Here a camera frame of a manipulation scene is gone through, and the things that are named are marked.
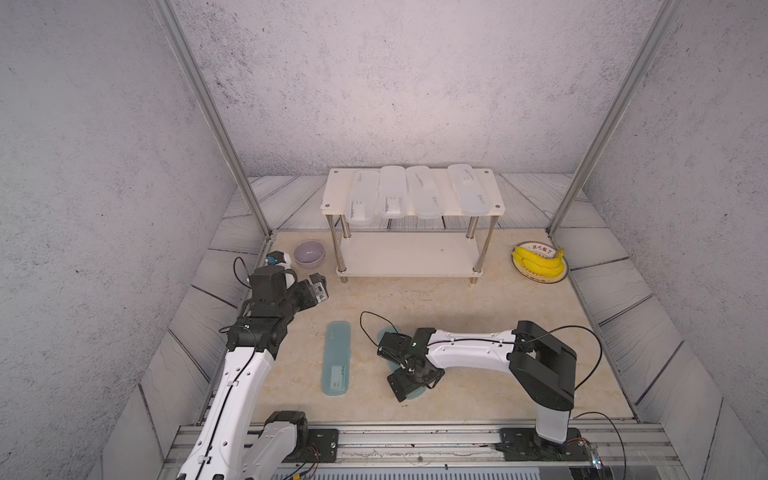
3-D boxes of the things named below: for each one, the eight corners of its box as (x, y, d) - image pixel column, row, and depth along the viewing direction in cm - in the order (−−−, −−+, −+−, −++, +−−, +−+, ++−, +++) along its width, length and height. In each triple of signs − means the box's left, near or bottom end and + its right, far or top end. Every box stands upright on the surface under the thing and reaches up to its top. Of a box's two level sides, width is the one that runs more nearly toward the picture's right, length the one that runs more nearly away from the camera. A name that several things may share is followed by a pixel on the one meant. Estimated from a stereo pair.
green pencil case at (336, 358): (321, 397, 83) (320, 394, 81) (326, 324, 97) (325, 321, 96) (350, 394, 83) (349, 392, 82) (350, 322, 98) (349, 319, 96)
